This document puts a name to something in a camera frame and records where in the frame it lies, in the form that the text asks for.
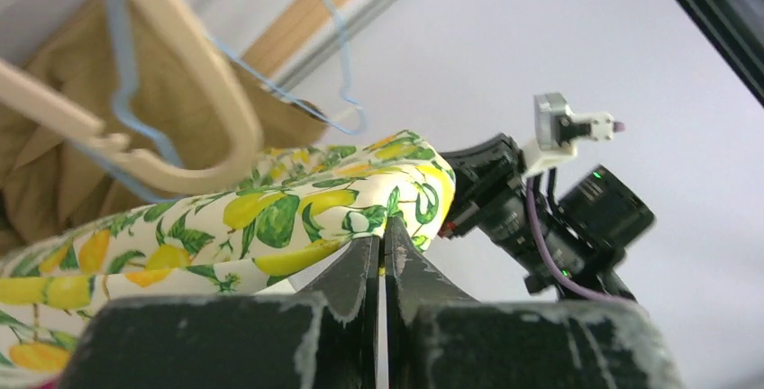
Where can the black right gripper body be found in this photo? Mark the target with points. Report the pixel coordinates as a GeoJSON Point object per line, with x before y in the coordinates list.
{"type": "Point", "coordinates": [483, 176]}

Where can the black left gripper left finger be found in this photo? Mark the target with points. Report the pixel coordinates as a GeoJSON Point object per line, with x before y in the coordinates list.
{"type": "Point", "coordinates": [323, 336]}

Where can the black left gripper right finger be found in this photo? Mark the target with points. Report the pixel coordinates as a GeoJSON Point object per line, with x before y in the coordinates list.
{"type": "Point", "coordinates": [440, 337]}

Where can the yellow patterned cloth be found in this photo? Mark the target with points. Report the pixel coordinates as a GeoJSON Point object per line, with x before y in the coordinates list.
{"type": "Point", "coordinates": [297, 207]}

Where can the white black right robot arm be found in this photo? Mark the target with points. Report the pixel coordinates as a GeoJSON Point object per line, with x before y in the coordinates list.
{"type": "Point", "coordinates": [572, 243]}

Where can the beige wooden hanger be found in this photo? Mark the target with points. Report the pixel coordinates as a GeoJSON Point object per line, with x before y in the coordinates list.
{"type": "Point", "coordinates": [58, 75]}

